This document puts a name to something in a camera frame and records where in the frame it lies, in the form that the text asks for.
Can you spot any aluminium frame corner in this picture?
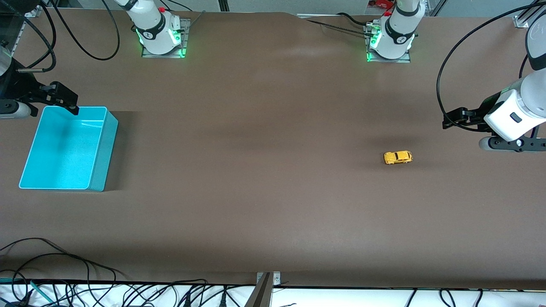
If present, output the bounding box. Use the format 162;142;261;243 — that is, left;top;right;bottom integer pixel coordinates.
23;0;58;17

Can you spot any turquoise plastic bin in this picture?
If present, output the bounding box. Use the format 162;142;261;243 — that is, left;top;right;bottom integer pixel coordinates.
18;106;119;192

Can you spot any teal stick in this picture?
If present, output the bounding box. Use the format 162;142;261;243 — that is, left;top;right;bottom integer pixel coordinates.
30;281;54;304

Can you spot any aluminium extrusion rail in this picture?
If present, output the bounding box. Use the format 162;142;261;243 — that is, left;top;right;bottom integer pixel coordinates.
514;0;546;29

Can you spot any dark transparent panel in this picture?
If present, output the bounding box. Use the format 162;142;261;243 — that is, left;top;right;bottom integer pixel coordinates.
0;12;25;56

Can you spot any long black looping cable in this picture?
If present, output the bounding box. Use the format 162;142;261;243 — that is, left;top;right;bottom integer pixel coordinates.
0;237;126;282

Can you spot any small metal bracket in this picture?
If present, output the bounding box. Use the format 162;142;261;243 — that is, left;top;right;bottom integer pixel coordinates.
256;272;281;286

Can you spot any black cables to base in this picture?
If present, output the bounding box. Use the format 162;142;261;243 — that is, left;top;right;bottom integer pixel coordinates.
305;13;376;38

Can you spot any thin grey cable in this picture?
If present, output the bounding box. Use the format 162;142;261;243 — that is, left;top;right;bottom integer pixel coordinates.
184;11;206;30

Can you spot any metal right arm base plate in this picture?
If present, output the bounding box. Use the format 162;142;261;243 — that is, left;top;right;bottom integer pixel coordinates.
142;18;191;59

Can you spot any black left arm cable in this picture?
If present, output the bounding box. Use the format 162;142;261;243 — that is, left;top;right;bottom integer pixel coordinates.
436;2;546;128

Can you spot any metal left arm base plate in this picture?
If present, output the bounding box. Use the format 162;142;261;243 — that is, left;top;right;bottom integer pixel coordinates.
363;23;411;64

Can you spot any yellow beetle toy car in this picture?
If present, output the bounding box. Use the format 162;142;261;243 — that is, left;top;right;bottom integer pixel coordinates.
384;151;413;165

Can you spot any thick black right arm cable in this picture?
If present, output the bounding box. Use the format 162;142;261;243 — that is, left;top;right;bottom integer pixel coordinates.
50;0;121;61

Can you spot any dark metal bar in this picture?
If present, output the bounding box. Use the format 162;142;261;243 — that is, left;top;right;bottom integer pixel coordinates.
244;273;273;307

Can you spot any white board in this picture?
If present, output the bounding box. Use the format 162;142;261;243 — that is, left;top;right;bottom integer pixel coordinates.
0;281;546;307

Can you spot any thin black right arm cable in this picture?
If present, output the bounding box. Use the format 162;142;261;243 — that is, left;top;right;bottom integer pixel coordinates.
17;4;57;73

